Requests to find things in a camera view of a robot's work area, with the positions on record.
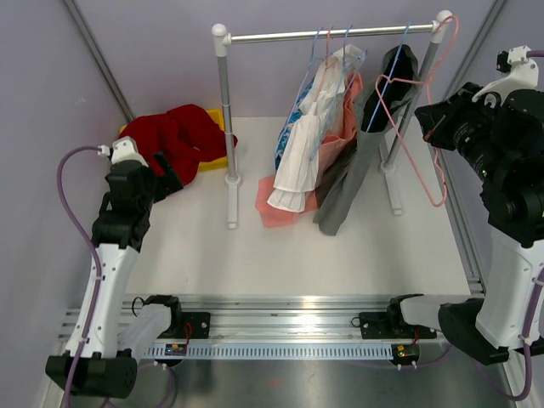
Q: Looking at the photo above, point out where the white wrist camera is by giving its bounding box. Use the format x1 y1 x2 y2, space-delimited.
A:
98 136 148 167
472 45 543 104

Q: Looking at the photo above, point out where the yellow plastic bin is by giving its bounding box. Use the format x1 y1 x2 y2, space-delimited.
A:
119 108 230 173

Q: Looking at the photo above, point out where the blue hanger floral skirt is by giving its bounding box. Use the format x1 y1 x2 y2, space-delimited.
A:
283 26 326 141

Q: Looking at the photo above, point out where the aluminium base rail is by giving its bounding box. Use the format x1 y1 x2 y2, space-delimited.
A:
57 293 496 346

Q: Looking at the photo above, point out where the white slotted cable duct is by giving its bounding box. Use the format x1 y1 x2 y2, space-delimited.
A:
143 343 393 360

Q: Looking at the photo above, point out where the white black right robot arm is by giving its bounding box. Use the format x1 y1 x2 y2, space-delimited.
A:
357 82 543 366

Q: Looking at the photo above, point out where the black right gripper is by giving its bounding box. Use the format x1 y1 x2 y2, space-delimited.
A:
417 82 510 185

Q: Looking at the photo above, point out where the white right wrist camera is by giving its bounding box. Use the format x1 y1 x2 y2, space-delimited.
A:
472 45 543 104

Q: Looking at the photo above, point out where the salmon pink skirt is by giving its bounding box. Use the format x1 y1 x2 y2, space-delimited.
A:
255 73 363 228

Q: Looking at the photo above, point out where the blue hanger salmon skirt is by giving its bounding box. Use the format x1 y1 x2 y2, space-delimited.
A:
299 25 366 161

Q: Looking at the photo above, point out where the silver white clothes rack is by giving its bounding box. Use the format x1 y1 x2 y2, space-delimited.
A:
211 9 453 230

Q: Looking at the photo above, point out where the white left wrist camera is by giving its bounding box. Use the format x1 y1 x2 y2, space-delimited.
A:
98 136 148 167

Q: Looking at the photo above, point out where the white pleated skirt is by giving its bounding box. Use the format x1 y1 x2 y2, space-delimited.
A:
266 45 369 213

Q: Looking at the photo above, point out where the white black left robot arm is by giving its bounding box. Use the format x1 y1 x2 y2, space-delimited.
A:
45 146 200 407

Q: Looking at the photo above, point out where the red cloth garment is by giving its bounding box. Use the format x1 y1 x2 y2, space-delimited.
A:
117 104 239 187

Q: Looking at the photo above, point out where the blue wire hanger grey skirt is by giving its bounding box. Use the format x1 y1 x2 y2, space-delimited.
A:
365 20 416 133

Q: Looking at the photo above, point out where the empty pink wire hanger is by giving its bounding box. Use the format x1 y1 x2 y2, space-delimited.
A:
375 14 461 208

